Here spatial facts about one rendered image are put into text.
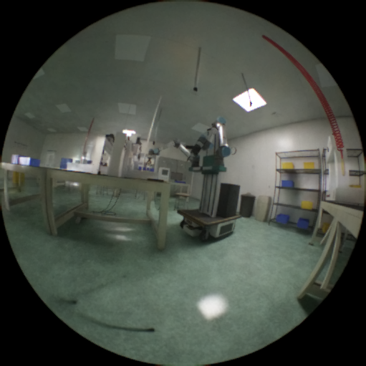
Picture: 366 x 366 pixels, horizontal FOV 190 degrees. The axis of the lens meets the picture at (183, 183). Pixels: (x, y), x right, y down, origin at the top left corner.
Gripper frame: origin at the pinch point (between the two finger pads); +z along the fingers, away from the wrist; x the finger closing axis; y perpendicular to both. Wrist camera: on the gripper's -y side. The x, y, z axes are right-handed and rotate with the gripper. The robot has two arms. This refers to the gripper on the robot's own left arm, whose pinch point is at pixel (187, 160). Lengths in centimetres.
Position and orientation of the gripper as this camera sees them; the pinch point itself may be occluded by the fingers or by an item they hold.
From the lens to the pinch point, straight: 120.9
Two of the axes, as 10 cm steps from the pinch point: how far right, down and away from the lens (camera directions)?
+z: -5.2, 8.5, -0.6
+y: 8.6, 5.2, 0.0
